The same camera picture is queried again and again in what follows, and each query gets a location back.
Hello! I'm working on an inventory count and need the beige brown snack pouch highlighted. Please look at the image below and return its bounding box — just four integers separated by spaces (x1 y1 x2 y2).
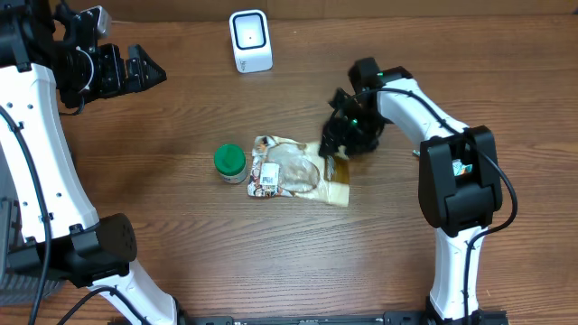
247 135 350 207

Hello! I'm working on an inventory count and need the small teal tissue pack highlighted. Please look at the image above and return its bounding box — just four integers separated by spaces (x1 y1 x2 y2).
452 159 472 177

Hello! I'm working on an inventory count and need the green lid jar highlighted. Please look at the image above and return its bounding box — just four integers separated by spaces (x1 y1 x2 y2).
213 144 248 184

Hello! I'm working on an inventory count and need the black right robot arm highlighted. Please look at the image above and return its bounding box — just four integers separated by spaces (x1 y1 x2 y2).
319 58 508 324

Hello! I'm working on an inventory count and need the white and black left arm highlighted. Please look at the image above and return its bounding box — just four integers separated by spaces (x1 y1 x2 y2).
1 1 183 324

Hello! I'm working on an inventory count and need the white barcode scanner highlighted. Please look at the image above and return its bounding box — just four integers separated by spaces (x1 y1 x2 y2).
228 9 273 74

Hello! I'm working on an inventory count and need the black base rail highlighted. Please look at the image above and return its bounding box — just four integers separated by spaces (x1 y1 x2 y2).
107 309 510 325

